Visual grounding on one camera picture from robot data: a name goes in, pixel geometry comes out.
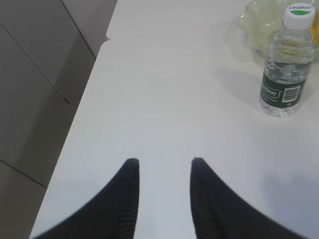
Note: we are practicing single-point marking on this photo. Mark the yellow pear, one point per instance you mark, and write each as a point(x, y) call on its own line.
point(315, 29)

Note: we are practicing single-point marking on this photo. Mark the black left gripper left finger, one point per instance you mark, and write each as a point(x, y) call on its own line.
point(111, 214)

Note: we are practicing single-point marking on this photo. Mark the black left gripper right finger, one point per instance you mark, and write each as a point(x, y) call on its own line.
point(219, 213)

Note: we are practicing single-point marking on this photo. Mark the green wavy glass plate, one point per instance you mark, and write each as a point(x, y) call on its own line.
point(259, 27)

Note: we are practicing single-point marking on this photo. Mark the clear plastic water bottle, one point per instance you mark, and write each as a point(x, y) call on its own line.
point(282, 86)

